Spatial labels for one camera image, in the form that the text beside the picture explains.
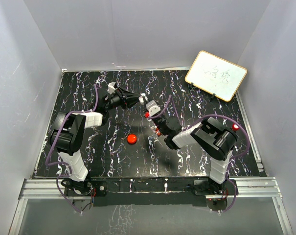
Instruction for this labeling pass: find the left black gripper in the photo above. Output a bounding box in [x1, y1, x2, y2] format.
[105, 88, 142, 112]

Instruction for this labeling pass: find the white earbud charging case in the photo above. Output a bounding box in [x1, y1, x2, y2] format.
[138, 96, 144, 104]

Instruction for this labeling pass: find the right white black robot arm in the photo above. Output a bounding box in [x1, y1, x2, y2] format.
[139, 94, 238, 194]

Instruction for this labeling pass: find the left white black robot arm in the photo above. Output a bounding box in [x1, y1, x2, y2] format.
[46, 82, 147, 195]

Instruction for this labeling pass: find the red earbud charging case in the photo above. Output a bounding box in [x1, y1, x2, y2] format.
[127, 134, 137, 144]

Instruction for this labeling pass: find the red emergency stop button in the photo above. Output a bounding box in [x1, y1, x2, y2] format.
[231, 124, 239, 131]

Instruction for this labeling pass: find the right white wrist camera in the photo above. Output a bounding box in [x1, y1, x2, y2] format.
[144, 100, 161, 119]

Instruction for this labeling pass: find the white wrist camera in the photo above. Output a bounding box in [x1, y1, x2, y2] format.
[144, 100, 161, 119]
[107, 82, 116, 94]

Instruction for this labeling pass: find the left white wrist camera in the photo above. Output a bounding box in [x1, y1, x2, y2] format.
[107, 82, 116, 94]

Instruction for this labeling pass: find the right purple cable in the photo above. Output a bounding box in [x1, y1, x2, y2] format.
[147, 94, 250, 172]

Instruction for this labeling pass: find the small whiteboard yellow frame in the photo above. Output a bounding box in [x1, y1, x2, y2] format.
[185, 50, 248, 102]

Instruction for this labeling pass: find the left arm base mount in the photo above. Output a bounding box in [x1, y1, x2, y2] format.
[61, 179, 107, 197]

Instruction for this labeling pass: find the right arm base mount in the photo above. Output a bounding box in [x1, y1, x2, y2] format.
[186, 179, 239, 196]

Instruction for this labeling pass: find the aluminium front rail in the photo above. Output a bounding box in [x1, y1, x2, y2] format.
[19, 177, 282, 199]

